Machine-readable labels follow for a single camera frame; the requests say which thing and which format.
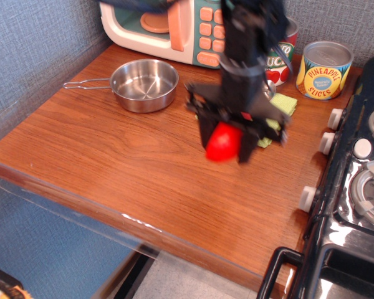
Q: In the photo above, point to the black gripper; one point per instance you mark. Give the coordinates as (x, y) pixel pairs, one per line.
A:
(238, 93)

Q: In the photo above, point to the red toy tomato half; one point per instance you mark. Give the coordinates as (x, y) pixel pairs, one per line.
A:
(224, 143)

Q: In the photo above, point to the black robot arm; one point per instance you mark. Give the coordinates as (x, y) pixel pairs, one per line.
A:
(233, 36)

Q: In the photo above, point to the tomato sauce toy can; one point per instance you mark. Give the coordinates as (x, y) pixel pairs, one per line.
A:
(277, 70)

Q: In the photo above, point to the grey stove knob bottom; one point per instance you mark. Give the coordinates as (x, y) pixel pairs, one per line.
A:
(306, 198)

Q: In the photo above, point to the grey stove knob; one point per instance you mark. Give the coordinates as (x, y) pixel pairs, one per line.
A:
(334, 118)
(306, 198)
(326, 142)

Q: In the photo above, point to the green cloth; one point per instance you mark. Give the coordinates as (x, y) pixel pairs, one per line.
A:
(283, 104)

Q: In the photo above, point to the small steel pan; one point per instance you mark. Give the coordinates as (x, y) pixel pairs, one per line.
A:
(140, 86)

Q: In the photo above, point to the grey stove knob middle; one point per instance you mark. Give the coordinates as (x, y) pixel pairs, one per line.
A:
(326, 142)

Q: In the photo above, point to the toy microwave teal and white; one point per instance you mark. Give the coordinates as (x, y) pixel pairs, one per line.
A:
(196, 32)

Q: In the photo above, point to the grey stove knob top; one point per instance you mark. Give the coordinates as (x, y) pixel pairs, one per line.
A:
(334, 118)

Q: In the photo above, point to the pineapple slices toy can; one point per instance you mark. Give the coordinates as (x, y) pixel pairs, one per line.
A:
(324, 69)

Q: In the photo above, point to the orange microwave turntable plate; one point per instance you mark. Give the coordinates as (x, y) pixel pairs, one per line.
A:
(155, 23)

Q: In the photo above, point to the black toy stove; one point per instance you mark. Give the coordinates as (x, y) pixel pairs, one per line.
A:
(337, 260)

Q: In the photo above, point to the spoon with red handle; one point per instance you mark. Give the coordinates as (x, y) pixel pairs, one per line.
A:
(269, 89)

